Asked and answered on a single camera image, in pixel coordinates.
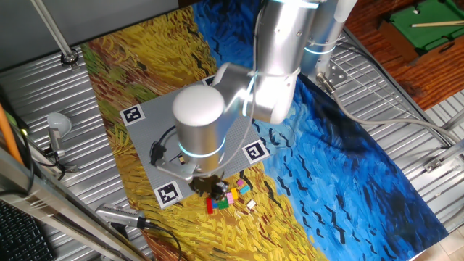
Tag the long pink Lego brick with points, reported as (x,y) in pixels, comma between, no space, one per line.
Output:
(230,198)

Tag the black keyboard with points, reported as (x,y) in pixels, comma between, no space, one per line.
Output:
(18,239)

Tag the yellow Lego brick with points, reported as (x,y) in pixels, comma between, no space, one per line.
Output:
(234,193)

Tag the white dome lamp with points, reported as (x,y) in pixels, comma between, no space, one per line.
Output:
(59,123)

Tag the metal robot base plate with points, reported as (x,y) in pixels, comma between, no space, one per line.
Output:
(339,74)

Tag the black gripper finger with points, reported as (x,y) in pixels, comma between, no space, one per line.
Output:
(198,187)
(220,188)

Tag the white Lego brick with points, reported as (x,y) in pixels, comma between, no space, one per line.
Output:
(251,204)

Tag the blue Lego brick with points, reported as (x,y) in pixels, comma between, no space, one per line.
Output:
(215,205)

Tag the green Lego brick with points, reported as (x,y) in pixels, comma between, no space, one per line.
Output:
(223,204)

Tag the metal pole with round base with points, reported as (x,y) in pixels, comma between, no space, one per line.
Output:
(50,29)

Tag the grey Lego baseplate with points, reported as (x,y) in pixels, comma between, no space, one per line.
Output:
(148,132)

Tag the green toy pool table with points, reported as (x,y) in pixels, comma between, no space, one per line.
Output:
(427,25)

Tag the orange tube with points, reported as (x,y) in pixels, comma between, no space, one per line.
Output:
(7,134)

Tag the small magenta Lego brick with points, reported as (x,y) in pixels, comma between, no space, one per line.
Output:
(240,182)

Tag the black white ArUco marker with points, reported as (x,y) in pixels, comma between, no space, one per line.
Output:
(132,115)
(167,194)
(206,81)
(255,151)

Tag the painted blue yellow cloth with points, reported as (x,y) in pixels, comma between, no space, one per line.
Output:
(326,163)

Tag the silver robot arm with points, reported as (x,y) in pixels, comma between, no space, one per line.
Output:
(275,54)

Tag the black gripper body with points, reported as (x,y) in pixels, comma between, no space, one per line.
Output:
(206,179)

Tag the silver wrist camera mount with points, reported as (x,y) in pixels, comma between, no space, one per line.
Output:
(177,169)

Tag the silver ribbed camera device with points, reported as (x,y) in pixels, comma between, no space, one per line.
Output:
(119,215)

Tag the cyan Lego brick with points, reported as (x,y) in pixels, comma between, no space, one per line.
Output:
(245,189)

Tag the red Lego brick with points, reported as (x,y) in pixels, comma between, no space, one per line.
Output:
(209,206)

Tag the aluminium profile rail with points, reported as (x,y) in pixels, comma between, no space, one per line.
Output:
(455,121)
(433,165)

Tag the wooden cue stick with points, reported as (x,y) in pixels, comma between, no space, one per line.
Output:
(435,24)

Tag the aluminium frame bar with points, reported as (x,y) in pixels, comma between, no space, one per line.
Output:
(54,210)

